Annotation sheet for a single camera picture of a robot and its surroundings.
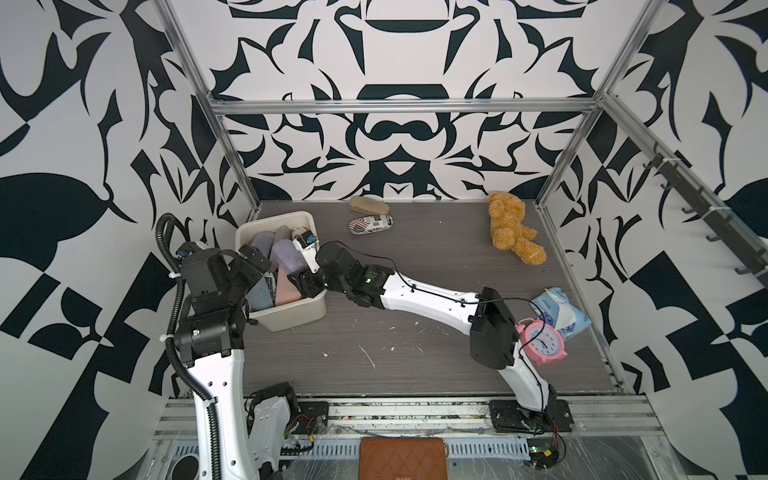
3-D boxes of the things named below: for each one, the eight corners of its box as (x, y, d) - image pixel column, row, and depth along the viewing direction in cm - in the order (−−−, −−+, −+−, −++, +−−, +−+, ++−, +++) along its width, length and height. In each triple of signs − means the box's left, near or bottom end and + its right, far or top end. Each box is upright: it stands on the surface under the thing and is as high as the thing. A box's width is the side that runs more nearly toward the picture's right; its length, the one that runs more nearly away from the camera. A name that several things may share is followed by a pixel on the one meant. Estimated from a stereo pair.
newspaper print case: (349, 237, 112) (348, 231, 109) (348, 224, 115) (347, 218, 113) (394, 231, 113) (394, 225, 111) (391, 219, 117) (391, 212, 114)
